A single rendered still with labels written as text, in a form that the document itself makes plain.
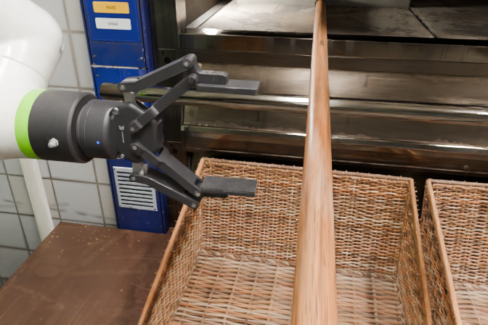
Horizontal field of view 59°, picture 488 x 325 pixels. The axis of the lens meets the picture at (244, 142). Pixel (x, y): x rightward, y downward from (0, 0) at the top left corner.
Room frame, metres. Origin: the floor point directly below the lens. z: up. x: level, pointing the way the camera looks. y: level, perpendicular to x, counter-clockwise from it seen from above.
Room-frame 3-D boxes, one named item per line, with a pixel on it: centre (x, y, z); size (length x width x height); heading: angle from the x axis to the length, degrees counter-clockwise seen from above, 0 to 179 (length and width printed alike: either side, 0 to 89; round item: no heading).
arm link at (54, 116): (0.51, 0.22, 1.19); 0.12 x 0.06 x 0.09; 171
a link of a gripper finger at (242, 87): (0.48, 0.02, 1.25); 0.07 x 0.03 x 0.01; 81
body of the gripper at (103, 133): (0.50, 0.15, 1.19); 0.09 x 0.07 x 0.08; 81
